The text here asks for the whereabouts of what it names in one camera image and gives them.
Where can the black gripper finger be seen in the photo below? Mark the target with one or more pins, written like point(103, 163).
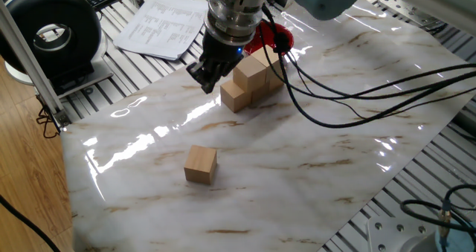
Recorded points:
point(204, 75)
point(227, 73)

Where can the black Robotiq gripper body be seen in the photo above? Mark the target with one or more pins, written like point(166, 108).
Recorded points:
point(223, 53)

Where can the light wooden cube block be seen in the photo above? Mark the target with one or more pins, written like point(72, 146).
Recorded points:
point(201, 164)
point(260, 94)
point(277, 83)
point(262, 55)
point(234, 97)
point(249, 73)

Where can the white printed paper stack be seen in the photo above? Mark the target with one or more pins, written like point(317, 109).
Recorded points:
point(163, 25)

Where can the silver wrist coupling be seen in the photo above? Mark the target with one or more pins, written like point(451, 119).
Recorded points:
point(234, 18)

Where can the red glossy bowl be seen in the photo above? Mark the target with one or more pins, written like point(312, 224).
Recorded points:
point(266, 40)

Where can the white marble pattern board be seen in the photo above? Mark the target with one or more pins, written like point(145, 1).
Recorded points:
point(297, 170)

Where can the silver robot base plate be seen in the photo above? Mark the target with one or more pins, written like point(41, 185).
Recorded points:
point(390, 233)

